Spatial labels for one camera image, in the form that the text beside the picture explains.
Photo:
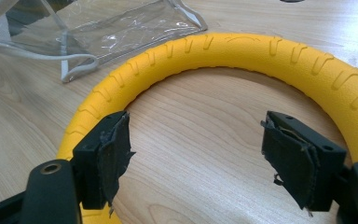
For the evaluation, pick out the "dark round object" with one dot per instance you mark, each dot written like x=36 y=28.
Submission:
x=292 y=1

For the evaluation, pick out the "clear plastic zipper bag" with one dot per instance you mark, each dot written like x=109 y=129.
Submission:
x=105 y=28

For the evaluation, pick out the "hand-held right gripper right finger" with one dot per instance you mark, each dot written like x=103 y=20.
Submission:
x=304 y=161

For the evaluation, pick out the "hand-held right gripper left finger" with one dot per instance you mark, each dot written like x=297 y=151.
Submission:
x=105 y=161

